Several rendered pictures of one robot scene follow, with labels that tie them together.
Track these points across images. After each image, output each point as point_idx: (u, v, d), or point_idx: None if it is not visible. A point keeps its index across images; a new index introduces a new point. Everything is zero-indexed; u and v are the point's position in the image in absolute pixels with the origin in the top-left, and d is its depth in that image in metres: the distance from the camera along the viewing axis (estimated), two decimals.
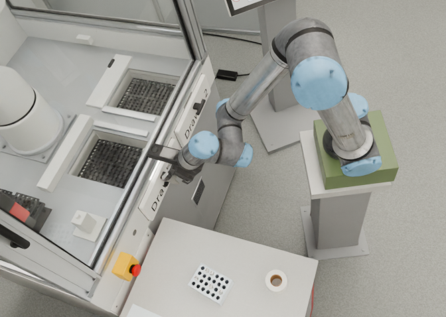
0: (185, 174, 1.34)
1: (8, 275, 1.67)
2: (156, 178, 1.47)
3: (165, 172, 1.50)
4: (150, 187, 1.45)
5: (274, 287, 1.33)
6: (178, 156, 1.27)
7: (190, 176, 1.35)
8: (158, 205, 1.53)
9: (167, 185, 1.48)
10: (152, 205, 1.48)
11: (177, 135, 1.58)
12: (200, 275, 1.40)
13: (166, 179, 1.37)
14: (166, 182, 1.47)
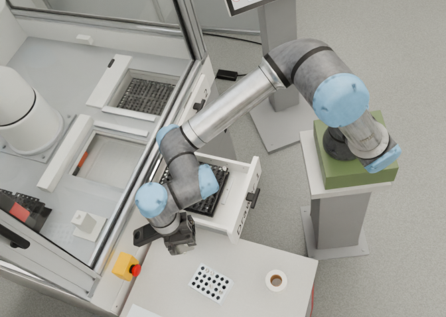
0: (181, 238, 1.13)
1: (8, 275, 1.67)
2: (243, 200, 1.37)
3: (251, 192, 1.40)
4: (237, 209, 1.35)
5: (274, 287, 1.33)
6: (152, 227, 1.07)
7: (188, 235, 1.13)
8: (241, 228, 1.43)
9: (254, 207, 1.38)
10: (237, 229, 1.38)
11: None
12: (200, 275, 1.40)
13: (173, 254, 1.17)
14: (253, 204, 1.37)
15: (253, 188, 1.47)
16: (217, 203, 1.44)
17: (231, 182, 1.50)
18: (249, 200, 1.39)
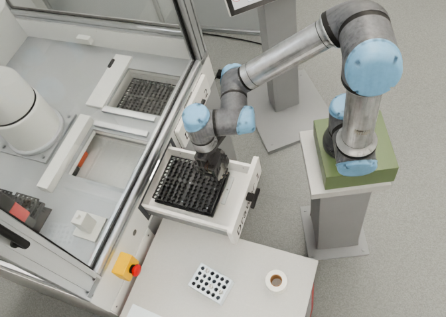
0: None
1: (8, 275, 1.67)
2: (243, 200, 1.37)
3: (251, 192, 1.40)
4: (237, 209, 1.35)
5: (274, 287, 1.33)
6: None
7: (198, 164, 1.29)
8: (241, 228, 1.43)
9: (254, 207, 1.38)
10: (237, 229, 1.38)
11: (177, 135, 1.58)
12: (200, 275, 1.40)
13: None
14: (253, 204, 1.37)
15: (253, 188, 1.47)
16: (217, 203, 1.44)
17: (231, 182, 1.50)
18: (249, 200, 1.39)
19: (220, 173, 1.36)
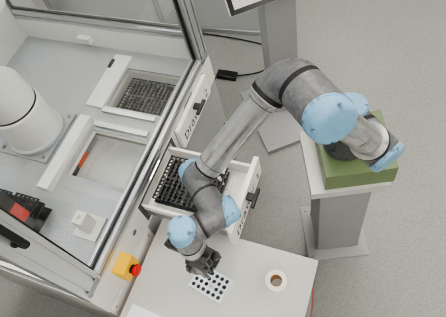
0: (199, 266, 1.22)
1: (8, 275, 1.67)
2: (243, 200, 1.37)
3: (251, 192, 1.40)
4: None
5: (274, 287, 1.33)
6: None
7: (206, 268, 1.22)
8: (241, 228, 1.43)
9: (254, 207, 1.38)
10: (237, 229, 1.38)
11: (177, 135, 1.58)
12: (200, 275, 1.40)
13: (188, 272, 1.27)
14: (253, 204, 1.37)
15: (253, 188, 1.47)
16: None
17: (231, 182, 1.50)
18: (249, 200, 1.39)
19: None
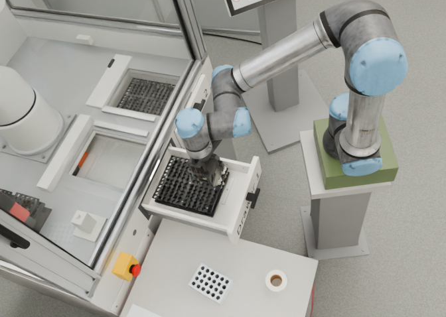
0: None
1: (8, 275, 1.67)
2: (243, 200, 1.37)
3: (251, 192, 1.40)
4: (237, 209, 1.35)
5: (274, 287, 1.33)
6: None
7: (192, 170, 1.25)
8: (241, 228, 1.43)
9: (254, 207, 1.38)
10: (237, 229, 1.38)
11: (177, 135, 1.58)
12: (200, 275, 1.40)
13: None
14: (253, 204, 1.37)
15: (253, 188, 1.47)
16: (217, 203, 1.44)
17: (231, 182, 1.50)
18: (249, 200, 1.39)
19: (215, 179, 1.32)
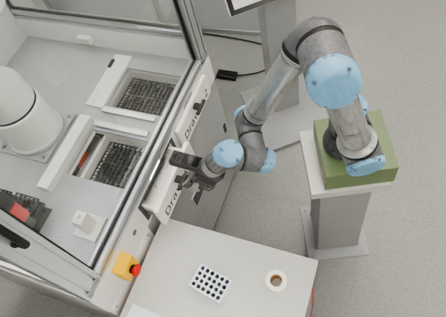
0: (207, 182, 1.34)
1: (8, 275, 1.67)
2: (170, 182, 1.45)
3: (179, 175, 1.48)
4: (164, 191, 1.44)
5: (274, 287, 1.33)
6: (201, 164, 1.26)
7: (212, 184, 1.35)
8: (172, 209, 1.51)
9: (181, 188, 1.46)
10: (166, 209, 1.46)
11: (177, 135, 1.58)
12: (200, 275, 1.40)
13: (188, 186, 1.37)
14: (180, 186, 1.45)
15: (185, 172, 1.55)
16: (149, 186, 1.52)
17: (166, 166, 1.58)
18: (177, 182, 1.47)
19: None
